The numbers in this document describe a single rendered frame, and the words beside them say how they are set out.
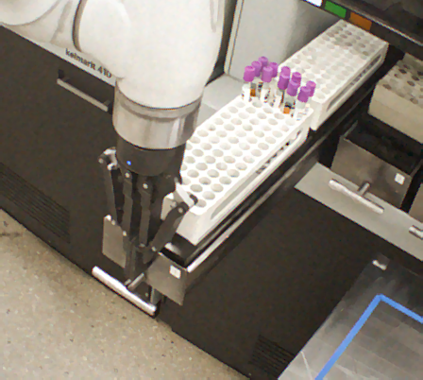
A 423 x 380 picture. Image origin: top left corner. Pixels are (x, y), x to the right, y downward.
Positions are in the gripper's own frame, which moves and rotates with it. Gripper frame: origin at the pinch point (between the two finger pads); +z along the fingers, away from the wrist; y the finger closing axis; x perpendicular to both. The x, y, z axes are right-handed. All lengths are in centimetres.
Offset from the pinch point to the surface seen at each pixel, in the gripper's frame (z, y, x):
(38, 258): 80, 58, -40
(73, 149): 35, 45, -40
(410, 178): -0.7, -21.7, -39.5
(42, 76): 20, 56, -39
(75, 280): 80, 46, -41
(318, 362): -2.1, -26.9, 1.2
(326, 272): 27, -14, -40
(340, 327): -2.1, -26.4, -5.1
